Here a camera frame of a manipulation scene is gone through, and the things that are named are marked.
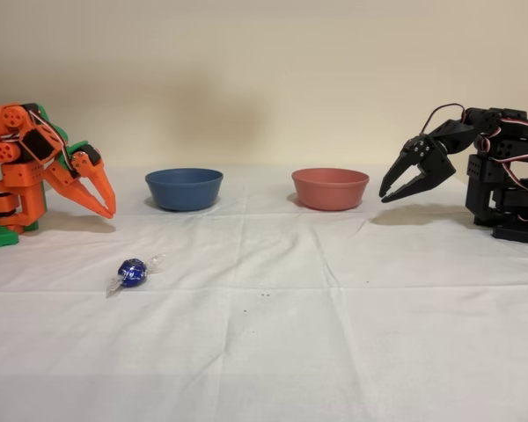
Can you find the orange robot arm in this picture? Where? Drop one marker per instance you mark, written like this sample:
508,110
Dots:
26,176

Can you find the blue candy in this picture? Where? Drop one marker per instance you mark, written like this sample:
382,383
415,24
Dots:
132,273

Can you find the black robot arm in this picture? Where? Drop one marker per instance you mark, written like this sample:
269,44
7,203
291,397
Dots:
506,149

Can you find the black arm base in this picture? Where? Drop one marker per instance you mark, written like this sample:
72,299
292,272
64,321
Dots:
519,233

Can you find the pink bowl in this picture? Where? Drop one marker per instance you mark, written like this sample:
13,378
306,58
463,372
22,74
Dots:
330,191

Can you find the green arm base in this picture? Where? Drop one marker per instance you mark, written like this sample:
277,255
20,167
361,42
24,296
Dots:
0,239

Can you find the blue bowl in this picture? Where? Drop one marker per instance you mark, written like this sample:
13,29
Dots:
185,191

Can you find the white tablecloth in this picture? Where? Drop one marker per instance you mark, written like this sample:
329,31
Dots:
264,329

